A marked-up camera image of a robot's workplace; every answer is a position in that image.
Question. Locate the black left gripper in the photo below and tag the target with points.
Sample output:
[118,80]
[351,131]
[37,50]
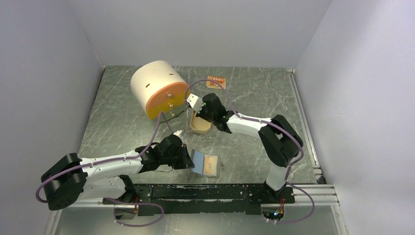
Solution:
[185,161]

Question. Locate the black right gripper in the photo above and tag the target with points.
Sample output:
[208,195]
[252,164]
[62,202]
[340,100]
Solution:
[201,113]

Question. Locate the gold oval tray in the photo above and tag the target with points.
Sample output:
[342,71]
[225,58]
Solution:
[198,125]

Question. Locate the orange credit card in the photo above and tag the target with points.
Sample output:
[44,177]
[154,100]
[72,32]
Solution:
[211,165]

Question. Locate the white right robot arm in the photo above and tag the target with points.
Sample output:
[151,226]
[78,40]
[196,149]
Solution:
[280,141]

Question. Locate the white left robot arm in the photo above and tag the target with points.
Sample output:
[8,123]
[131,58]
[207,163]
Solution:
[74,179]

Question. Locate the cream cylindrical drawer box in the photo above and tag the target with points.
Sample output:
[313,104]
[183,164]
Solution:
[159,88]

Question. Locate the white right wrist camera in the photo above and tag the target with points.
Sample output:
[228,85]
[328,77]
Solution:
[195,103]

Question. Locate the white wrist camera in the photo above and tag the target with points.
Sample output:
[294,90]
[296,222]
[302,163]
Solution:
[179,133]
[195,103]

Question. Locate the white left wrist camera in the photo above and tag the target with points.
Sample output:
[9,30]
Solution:
[179,133]

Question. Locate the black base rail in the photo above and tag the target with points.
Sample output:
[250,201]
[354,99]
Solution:
[250,199]

